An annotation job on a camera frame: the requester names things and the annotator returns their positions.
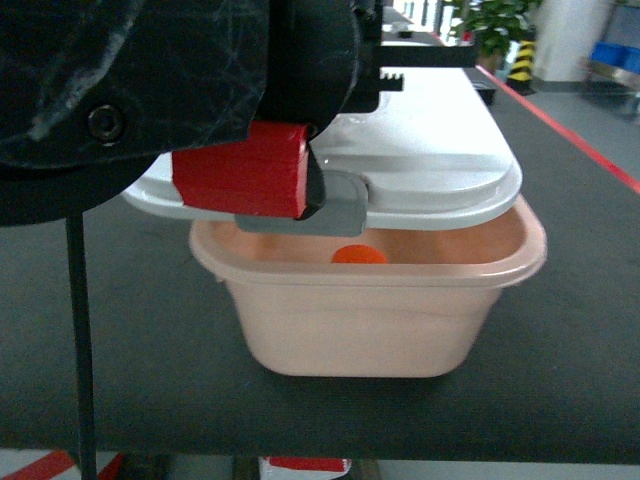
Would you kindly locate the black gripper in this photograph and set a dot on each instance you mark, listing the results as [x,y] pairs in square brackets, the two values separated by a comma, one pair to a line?
[92,92]

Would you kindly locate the orange cylindrical capacitor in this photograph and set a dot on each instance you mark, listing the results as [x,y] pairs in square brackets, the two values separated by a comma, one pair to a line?
[359,254]

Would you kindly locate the white lid with grey handle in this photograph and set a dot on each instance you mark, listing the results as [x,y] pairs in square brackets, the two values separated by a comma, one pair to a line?
[429,158]

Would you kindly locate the pink plastic storage box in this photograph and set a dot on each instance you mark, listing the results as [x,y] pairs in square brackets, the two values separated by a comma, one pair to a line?
[417,315]

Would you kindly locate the black rectangular device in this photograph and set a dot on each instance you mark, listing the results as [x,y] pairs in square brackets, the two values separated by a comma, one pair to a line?
[485,91]

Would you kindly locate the potted green plant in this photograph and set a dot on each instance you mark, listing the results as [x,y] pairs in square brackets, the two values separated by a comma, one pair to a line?
[492,25]

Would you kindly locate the yellow black striped bollard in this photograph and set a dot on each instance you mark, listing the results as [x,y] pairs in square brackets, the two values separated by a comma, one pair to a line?
[520,76]

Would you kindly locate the steel shelf with blue bins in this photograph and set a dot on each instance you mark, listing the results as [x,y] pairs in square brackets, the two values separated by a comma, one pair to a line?
[612,65]

